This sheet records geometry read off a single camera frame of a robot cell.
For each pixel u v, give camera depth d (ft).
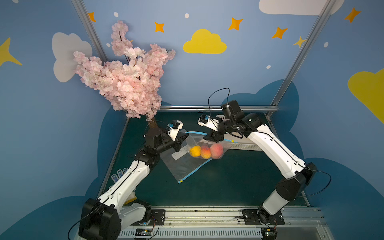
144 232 2.35
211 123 1.95
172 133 2.13
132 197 2.63
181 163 3.14
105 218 1.26
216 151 2.71
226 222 2.41
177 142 2.14
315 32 2.53
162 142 2.09
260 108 3.77
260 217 2.21
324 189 1.55
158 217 2.44
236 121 1.81
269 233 2.40
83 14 2.32
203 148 2.96
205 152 2.81
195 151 2.83
